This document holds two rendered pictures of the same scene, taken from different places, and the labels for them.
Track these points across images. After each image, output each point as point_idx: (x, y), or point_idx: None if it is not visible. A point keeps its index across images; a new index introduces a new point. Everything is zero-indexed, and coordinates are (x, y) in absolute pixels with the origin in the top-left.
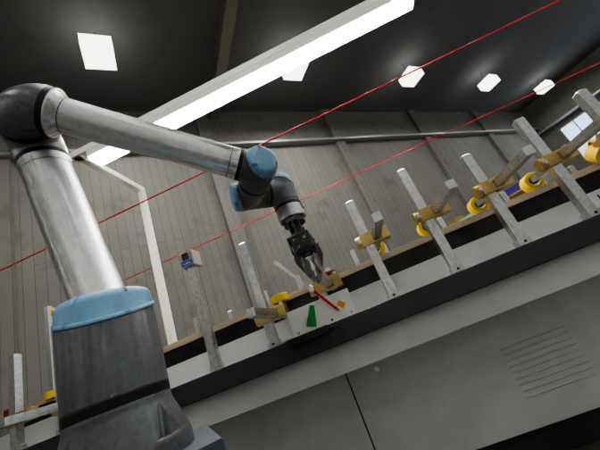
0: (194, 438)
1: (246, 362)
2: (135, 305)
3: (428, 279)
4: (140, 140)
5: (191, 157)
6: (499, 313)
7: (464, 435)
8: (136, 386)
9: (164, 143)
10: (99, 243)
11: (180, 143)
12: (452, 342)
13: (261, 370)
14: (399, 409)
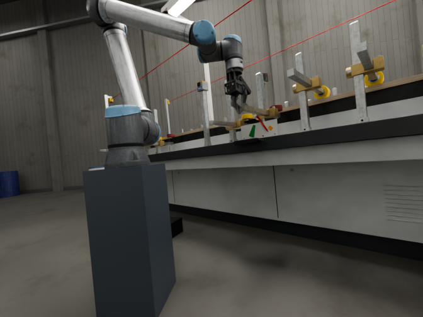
0: (146, 165)
1: (218, 146)
2: (126, 113)
3: (351, 123)
4: (140, 22)
5: (164, 31)
6: (401, 161)
7: (330, 220)
8: (124, 142)
9: (150, 23)
10: (133, 80)
11: (158, 22)
12: (349, 170)
13: (223, 151)
14: (296, 194)
